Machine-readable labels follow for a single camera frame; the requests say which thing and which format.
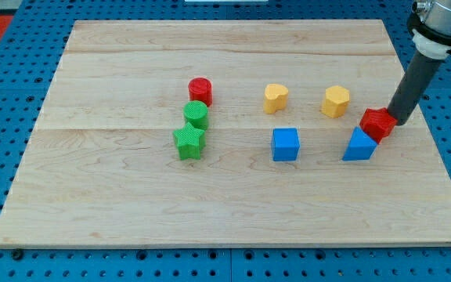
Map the yellow heart block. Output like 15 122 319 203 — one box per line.
263 84 289 114

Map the green star block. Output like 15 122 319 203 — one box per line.
173 122 206 160

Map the green cylinder block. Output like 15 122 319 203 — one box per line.
183 100 209 130

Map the red cylinder block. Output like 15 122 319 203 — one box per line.
188 77 213 107

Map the blue cube block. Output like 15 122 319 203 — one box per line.
271 128 300 161

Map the wooden board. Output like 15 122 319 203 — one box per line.
0 20 451 249

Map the yellow hexagon block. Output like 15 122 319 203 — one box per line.
320 85 350 118

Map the blue triangle block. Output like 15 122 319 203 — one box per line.
342 127 377 161

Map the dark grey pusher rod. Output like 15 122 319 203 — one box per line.
387 51 443 126

